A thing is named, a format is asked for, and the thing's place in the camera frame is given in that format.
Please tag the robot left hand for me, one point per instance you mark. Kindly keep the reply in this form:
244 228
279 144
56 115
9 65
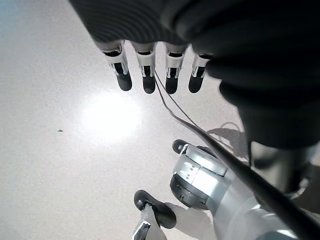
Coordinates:
225 30

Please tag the robot left leg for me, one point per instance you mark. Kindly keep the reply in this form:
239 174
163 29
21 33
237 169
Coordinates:
207 180

